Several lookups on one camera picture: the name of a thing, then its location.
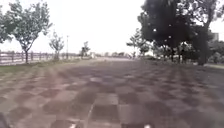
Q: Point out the small young tree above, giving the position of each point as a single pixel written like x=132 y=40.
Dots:
x=85 y=49
x=56 y=43

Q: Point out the checkered grey paved plaza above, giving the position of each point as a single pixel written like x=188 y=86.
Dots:
x=126 y=93

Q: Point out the small slender tree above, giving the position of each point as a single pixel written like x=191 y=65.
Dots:
x=136 y=41

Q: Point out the robot's own part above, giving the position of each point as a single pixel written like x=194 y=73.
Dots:
x=72 y=126
x=147 y=126

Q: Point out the group of dark trees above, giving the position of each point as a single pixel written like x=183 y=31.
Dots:
x=173 y=26

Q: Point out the grass strip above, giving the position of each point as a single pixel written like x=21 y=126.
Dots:
x=30 y=66

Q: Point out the large leafy tree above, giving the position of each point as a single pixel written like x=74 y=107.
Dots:
x=28 y=25

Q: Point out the building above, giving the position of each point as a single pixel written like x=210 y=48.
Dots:
x=215 y=36

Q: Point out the wooden rail fence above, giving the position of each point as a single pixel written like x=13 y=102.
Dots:
x=13 y=56

